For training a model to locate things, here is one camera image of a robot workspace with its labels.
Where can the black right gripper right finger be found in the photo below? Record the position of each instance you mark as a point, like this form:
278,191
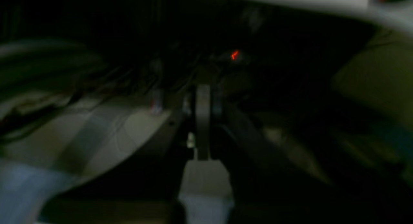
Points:
310,159

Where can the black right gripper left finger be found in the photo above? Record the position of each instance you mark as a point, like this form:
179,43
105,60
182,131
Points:
143,188

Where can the black power strip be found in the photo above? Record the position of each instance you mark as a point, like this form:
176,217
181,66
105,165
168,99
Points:
220,58

